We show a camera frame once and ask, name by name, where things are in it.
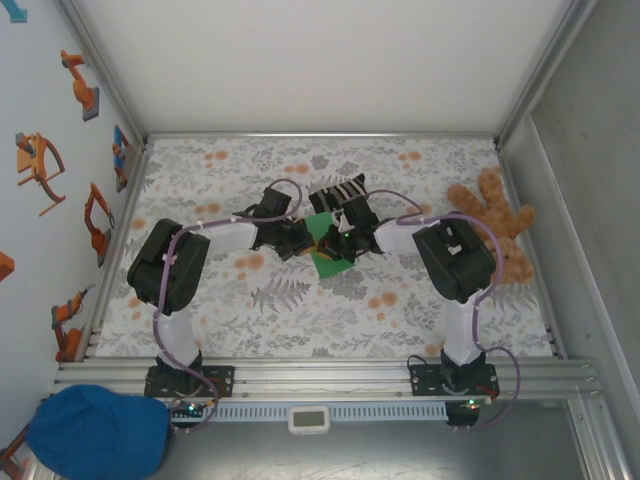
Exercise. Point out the green cloth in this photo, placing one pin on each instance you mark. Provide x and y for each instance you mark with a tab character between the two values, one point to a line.
332	269

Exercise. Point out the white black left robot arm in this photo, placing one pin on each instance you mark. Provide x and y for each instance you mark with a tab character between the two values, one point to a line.
167	265

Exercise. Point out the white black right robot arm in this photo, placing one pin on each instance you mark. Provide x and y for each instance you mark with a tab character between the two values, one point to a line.
455	265

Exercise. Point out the black white striped sock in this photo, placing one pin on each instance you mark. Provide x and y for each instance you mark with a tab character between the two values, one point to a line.
327	197

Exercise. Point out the floral patterned tablecloth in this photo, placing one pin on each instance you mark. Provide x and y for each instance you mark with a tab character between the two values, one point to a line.
300	325

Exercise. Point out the white digital timer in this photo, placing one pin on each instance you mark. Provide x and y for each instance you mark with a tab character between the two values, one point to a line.
308	420

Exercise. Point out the brown plush toy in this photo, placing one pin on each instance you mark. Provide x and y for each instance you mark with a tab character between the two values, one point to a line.
524	216

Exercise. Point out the blue orange machine sticker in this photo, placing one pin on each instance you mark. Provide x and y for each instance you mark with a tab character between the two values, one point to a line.
120	155

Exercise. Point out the green circuit board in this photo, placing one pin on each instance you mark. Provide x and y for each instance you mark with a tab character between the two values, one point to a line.
467	405
190	409

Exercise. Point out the orange claw gripper sticker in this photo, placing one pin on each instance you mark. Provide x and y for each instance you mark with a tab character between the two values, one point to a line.
30	160

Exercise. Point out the blue baseball cap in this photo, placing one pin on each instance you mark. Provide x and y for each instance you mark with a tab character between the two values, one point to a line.
95	430

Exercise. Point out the orange cube sticker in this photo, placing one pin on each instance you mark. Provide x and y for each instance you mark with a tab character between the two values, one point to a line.
5	267

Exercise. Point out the thin aluminium frame rail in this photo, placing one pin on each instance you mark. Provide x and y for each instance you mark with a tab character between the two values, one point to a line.
320	135

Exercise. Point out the wide aluminium frame rail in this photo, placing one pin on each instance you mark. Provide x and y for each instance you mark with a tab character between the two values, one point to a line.
325	375

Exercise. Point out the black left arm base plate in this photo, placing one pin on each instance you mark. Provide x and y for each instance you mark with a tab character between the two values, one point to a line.
222	380

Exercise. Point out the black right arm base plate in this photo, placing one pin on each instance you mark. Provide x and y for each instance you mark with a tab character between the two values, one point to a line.
425	382

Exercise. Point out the aluminium side frame rail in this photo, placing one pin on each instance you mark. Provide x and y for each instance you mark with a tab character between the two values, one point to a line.
532	310
117	250

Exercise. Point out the aluminium frame post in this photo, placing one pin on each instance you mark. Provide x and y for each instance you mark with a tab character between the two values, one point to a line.
545	65
102	65

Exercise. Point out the orange grey wall sticker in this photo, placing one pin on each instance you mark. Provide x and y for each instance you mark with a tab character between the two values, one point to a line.
12	460

